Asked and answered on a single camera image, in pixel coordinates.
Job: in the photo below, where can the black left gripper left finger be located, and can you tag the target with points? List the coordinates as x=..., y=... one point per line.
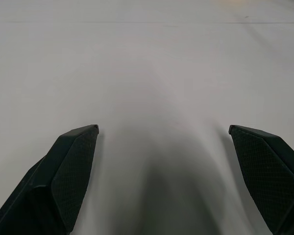
x=51, y=186

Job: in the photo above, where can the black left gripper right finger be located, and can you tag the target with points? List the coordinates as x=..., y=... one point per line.
x=269, y=176

